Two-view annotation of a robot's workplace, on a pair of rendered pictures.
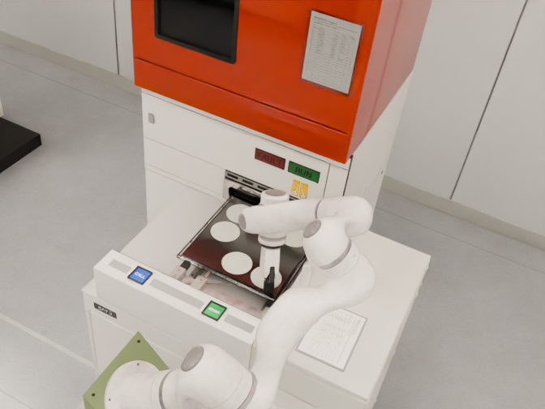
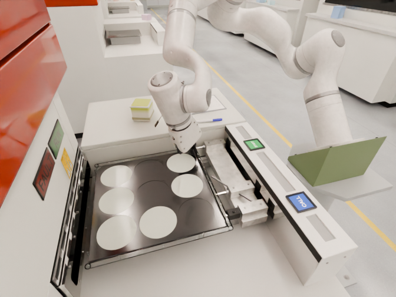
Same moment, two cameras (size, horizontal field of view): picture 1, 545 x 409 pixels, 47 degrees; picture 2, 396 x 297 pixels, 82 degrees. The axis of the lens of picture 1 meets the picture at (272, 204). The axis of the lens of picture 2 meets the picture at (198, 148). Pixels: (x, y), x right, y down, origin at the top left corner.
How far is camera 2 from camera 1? 203 cm
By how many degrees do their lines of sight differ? 88
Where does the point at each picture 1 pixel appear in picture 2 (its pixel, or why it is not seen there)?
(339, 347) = not seen: hidden behind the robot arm
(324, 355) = (214, 101)
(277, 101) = (12, 30)
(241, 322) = (241, 133)
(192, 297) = (261, 161)
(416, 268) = (107, 102)
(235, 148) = (29, 231)
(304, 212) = (191, 30)
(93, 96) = not seen: outside the picture
